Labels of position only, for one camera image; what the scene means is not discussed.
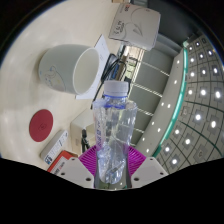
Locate white ceramic mug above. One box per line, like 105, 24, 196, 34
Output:
37, 44, 101, 95

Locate white printed carton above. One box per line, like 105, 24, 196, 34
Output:
108, 2, 162, 52

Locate round ceiling lights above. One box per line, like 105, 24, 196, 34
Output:
159, 33, 224, 168

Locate black clip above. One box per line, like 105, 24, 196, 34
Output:
81, 129, 90, 151

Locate beige open tray box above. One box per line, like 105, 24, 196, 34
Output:
69, 108, 99, 155

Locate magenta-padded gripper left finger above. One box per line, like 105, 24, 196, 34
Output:
56, 144, 101, 189

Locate clear plastic water bottle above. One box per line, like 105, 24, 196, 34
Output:
92, 79, 138, 185

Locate flat round red coaster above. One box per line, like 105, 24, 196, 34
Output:
28, 108, 54, 143

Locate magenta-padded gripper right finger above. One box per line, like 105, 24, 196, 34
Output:
123, 146, 169, 189

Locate small white printed box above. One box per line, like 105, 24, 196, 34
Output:
39, 129, 70, 165

